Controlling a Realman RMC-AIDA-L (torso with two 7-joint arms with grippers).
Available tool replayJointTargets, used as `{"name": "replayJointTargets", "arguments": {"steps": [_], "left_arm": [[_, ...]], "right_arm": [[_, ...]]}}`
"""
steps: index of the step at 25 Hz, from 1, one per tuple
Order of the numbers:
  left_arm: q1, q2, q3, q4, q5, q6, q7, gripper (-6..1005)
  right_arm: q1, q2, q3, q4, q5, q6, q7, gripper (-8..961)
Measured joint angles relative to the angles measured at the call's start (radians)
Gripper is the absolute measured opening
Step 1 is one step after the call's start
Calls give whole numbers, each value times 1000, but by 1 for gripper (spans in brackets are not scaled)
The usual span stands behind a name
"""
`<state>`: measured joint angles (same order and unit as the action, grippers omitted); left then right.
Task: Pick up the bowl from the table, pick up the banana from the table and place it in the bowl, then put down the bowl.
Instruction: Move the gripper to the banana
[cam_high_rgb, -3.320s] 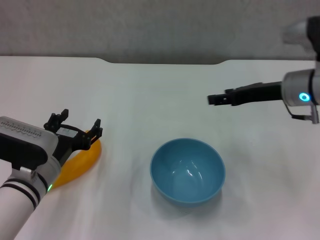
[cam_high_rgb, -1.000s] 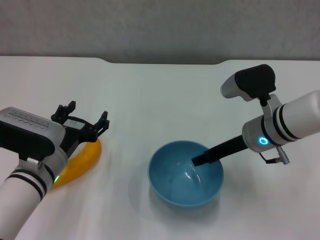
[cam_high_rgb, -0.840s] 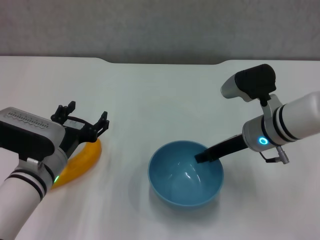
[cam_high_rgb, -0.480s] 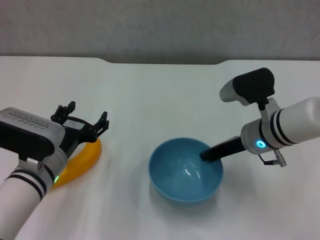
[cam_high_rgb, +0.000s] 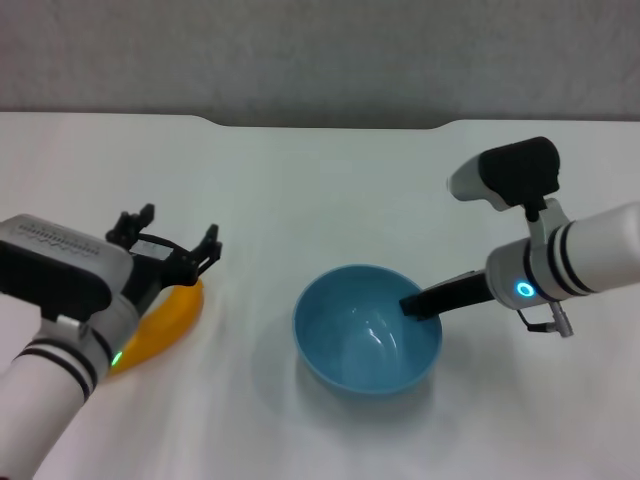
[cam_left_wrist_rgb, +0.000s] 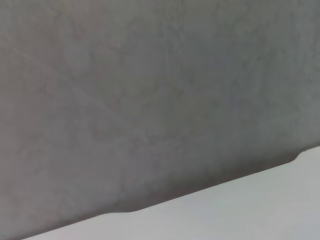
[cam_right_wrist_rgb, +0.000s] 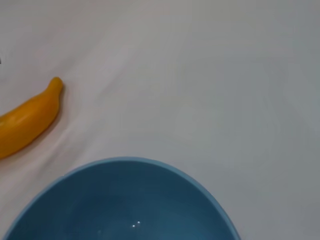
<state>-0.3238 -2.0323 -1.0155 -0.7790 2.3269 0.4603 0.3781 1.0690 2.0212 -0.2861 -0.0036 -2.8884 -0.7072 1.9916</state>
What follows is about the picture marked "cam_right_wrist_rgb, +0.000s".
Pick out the blue ceramic bowl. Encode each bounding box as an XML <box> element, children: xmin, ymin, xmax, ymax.
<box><xmin>0</xmin><ymin>156</ymin><xmax>241</xmax><ymax>240</ymax></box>

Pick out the yellow banana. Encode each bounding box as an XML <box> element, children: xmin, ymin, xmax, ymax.
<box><xmin>0</xmin><ymin>76</ymin><xmax>64</xmax><ymax>160</ymax></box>

